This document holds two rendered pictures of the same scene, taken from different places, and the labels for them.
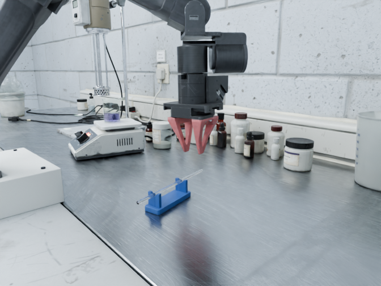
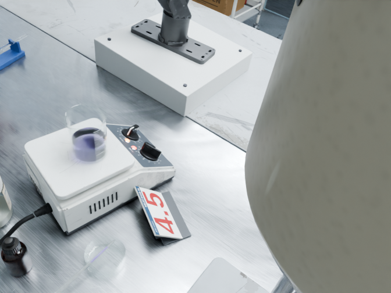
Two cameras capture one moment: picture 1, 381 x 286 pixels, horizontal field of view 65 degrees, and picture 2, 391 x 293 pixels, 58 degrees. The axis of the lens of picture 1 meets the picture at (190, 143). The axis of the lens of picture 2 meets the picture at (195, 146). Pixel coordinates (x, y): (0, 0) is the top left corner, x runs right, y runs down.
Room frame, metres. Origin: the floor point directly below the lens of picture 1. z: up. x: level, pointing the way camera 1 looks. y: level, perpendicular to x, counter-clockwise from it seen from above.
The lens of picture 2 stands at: (1.27, 0.27, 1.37)
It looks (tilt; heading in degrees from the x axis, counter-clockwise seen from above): 44 degrees down; 161
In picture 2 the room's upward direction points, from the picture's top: 10 degrees clockwise
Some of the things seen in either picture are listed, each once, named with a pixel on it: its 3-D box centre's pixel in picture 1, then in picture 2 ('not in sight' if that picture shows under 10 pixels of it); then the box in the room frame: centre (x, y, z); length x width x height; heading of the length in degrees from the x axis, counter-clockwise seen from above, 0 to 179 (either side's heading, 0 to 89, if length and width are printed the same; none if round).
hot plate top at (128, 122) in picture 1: (117, 123); (80, 154); (0.90, 0.22, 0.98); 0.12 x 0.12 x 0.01; 29
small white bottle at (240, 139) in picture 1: (240, 140); not in sight; (0.87, -0.15, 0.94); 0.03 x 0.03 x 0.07
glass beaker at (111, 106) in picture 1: (112, 109); (86, 135); (0.90, 0.23, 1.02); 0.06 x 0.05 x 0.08; 132
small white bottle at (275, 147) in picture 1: (275, 148); not in sight; (0.81, -0.24, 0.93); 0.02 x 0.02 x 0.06
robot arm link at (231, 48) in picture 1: (213, 40); not in sight; (0.60, -0.04, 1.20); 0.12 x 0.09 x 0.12; 97
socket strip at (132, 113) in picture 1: (115, 111); not in sight; (1.61, 0.40, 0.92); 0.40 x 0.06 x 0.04; 42
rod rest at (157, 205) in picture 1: (168, 194); (2, 55); (0.52, 0.04, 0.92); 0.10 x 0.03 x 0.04; 146
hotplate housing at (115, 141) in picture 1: (109, 138); (98, 167); (0.89, 0.24, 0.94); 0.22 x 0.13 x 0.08; 119
